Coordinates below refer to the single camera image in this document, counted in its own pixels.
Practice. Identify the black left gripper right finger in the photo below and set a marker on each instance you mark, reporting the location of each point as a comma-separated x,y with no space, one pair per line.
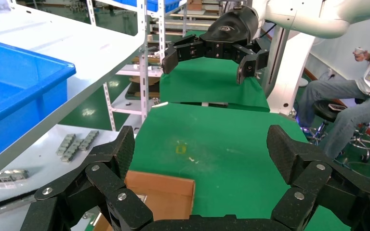
309,175

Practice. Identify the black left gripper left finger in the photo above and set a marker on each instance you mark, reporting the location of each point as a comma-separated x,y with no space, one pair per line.
105,178

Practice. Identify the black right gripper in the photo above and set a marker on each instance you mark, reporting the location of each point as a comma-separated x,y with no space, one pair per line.
229,32

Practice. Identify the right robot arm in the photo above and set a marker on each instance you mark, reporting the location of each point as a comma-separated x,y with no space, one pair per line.
316,16

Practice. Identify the brown cardboard box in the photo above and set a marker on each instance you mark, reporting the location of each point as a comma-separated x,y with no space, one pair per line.
166,197

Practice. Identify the brown cardboard pieces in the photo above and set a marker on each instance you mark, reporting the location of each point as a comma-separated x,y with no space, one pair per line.
143,91

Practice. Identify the blue plastic tray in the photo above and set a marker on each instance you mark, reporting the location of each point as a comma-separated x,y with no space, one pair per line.
19,89

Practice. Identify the green table cloth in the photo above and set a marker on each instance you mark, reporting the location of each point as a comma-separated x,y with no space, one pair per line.
210,83
220,153

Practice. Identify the small grey connector strip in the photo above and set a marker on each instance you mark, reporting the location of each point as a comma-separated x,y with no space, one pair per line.
71,155
88,140
66,144

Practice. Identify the white perforated storage rack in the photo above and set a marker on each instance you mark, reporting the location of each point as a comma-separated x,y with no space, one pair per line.
161,32

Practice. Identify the small white strip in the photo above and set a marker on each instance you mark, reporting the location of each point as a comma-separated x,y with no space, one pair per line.
160,104

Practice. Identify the black round stool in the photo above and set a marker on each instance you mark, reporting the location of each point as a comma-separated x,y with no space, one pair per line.
323,111

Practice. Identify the white flat shelf board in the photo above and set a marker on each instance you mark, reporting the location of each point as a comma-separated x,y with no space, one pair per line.
38,159

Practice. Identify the blue storage bin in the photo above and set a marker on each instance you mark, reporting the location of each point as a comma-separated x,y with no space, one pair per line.
159,4

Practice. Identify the white robot torso column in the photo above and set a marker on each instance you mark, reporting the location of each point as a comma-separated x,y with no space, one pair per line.
287,79

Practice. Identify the seated person in jeans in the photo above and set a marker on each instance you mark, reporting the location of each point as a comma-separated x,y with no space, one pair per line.
331,89

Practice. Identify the long silver metal bar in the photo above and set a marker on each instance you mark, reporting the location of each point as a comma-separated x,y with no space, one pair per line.
9,204

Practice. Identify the white metal shelf rack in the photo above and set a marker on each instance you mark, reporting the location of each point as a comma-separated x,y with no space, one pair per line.
76,47

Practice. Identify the silver perforated metal bracket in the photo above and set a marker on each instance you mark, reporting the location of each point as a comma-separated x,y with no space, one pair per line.
9,175

